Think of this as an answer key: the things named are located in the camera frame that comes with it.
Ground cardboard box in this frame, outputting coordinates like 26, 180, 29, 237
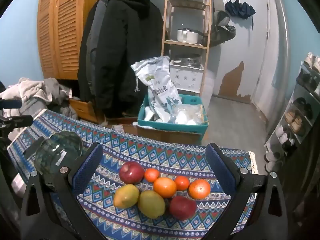
122, 124, 203, 145

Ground wooden louvered wardrobe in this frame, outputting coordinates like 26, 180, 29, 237
37, 0, 110, 81

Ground wooden shelf rack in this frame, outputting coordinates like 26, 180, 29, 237
161, 0, 213, 98

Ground blue patterned tablecloth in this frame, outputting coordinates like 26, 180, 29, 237
7, 109, 259, 240

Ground white printed rice bag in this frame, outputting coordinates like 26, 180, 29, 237
131, 56, 183, 123

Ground clear plastic bags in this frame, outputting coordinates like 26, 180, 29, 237
172, 104, 207, 126

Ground group of assorted shoes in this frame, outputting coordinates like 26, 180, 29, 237
265, 52, 320, 170

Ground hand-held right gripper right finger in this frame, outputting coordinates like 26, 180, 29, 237
200, 143, 285, 240

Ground small tangerine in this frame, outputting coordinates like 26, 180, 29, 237
145, 168, 160, 183
174, 176, 190, 191

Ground yellow-green mango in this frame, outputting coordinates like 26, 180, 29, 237
138, 190, 166, 219

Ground yellow-orange mango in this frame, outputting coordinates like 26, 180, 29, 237
113, 184, 140, 208

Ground wooden drawer box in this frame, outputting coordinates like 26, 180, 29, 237
69, 97, 106, 124

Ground black hanging bag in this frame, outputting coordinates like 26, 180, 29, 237
209, 10, 237, 47

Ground teal plastic crate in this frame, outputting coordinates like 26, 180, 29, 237
137, 94, 209, 139

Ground steel pot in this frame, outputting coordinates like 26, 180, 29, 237
172, 54, 202, 68

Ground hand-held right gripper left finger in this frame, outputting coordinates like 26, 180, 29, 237
20, 142, 105, 240

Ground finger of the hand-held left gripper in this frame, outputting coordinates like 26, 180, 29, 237
0, 99, 23, 110
0, 115, 34, 131

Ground white door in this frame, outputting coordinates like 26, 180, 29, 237
251, 0, 280, 123

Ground black hooded jacket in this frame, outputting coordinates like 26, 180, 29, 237
77, 0, 164, 111

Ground white cooking pot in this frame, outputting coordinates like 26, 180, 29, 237
177, 28, 201, 43

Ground shoe rack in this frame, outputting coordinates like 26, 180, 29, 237
264, 52, 320, 171

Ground grey fabric bag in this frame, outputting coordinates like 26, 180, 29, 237
19, 97, 48, 121

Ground large orange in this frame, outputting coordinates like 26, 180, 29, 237
153, 177, 177, 198
188, 179, 211, 200

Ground white fleece garment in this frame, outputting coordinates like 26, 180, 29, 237
0, 77, 48, 103

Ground red apple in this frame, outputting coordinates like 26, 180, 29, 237
119, 161, 145, 184
169, 196, 197, 221

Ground white perforated basket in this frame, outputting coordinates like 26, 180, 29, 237
169, 59, 205, 93

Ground clear glass bowl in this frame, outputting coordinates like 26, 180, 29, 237
34, 131, 83, 176

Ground grey metal panel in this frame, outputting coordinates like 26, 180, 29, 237
271, 0, 292, 132

